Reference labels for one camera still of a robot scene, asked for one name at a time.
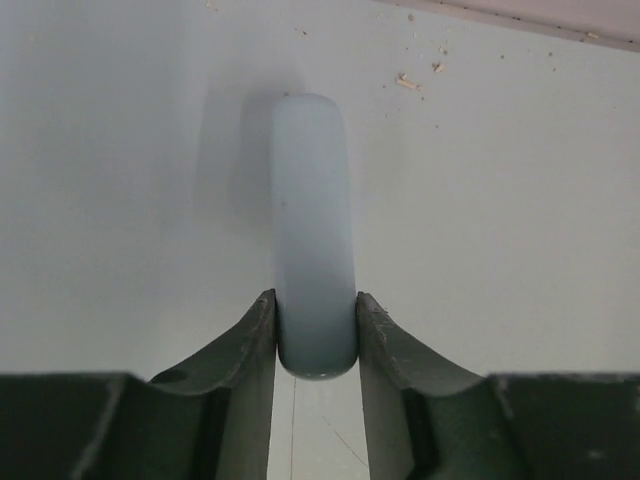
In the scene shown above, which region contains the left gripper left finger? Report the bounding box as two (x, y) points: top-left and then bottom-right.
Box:
(1, 290), (277, 479)

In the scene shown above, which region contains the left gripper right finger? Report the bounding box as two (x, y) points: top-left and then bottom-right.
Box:
(356, 293), (639, 479)

